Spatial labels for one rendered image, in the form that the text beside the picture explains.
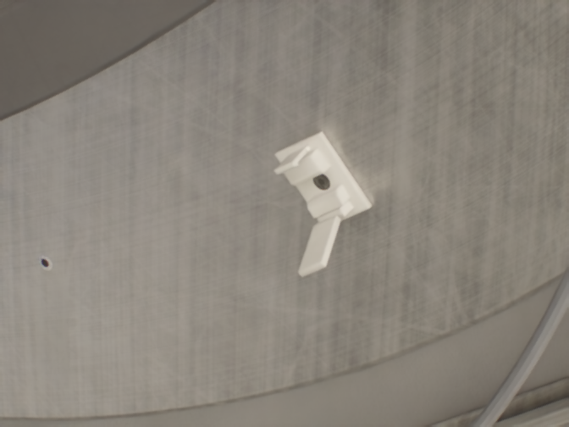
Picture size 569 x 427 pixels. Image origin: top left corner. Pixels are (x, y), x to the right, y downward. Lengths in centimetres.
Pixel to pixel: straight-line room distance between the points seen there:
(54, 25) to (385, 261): 11
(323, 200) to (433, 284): 3
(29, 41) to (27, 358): 15
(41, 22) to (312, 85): 7
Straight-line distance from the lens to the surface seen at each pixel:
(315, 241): 94
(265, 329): 99
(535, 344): 91
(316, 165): 94
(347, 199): 95
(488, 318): 95
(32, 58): 91
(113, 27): 89
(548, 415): 95
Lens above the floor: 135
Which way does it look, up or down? 36 degrees down
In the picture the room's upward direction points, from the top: 2 degrees clockwise
